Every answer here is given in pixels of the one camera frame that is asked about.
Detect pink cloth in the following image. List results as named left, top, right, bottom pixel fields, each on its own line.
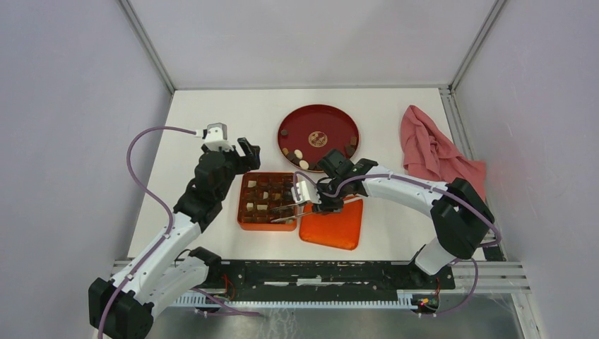
left=399, top=105, right=487, bottom=200

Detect metal tongs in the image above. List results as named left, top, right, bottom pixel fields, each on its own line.
left=268, top=198, right=364, bottom=225

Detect orange chocolate box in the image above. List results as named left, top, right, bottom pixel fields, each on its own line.
left=237, top=172, right=297, bottom=232

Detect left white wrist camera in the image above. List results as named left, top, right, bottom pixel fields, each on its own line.
left=195, top=123, right=235, bottom=153

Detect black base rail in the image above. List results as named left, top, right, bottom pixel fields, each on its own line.
left=199, top=260, right=456, bottom=302

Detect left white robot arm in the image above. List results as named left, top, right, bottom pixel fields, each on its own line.
left=88, top=138, right=261, bottom=338

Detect round red tray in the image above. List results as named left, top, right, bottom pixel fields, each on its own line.
left=277, top=105, right=360, bottom=172

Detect orange box lid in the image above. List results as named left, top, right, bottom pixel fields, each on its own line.
left=299, top=198, right=364, bottom=251

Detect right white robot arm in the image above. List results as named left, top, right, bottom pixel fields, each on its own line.
left=292, top=150, right=500, bottom=288

